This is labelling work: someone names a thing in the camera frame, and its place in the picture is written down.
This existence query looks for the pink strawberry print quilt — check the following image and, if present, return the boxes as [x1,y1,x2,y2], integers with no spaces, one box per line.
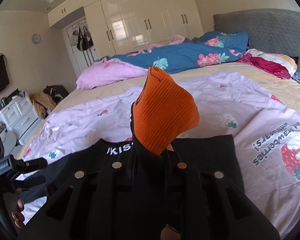
[19,72,300,237]

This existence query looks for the blue floral duvet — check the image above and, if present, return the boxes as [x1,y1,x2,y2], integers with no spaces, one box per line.
[76,31,250,90]

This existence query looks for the right hand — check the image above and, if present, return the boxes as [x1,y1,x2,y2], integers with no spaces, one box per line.
[160,224,181,240]

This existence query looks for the white drawer cabinet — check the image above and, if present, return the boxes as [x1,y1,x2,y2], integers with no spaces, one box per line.
[0,91,43,146]

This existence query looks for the round wall clock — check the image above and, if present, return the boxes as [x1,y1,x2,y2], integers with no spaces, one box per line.
[31,34,40,44]

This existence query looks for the black IKISS long-sleeve shirt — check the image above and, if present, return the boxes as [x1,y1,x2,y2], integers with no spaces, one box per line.
[20,65,246,240]

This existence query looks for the tan fuzzy garment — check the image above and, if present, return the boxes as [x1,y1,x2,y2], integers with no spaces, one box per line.
[30,92,57,120]

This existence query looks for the white door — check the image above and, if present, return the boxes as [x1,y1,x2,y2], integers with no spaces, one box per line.
[62,16,99,77]

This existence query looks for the grey quilted headboard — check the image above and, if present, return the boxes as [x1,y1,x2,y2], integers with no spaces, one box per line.
[213,9,300,72]

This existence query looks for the red and cream pillow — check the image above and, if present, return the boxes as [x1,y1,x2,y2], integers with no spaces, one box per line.
[237,49,298,80]

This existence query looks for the black bag on floor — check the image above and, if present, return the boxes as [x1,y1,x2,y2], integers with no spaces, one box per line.
[43,85,69,104]

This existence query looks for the hanging bags on door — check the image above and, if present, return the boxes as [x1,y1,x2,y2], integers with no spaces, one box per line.
[69,25,94,51]

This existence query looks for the left hand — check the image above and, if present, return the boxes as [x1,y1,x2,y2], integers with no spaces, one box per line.
[0,189,25,231]

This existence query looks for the cream glossy wardrobe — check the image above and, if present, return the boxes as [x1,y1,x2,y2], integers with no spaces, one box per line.
[48,0,203,56]

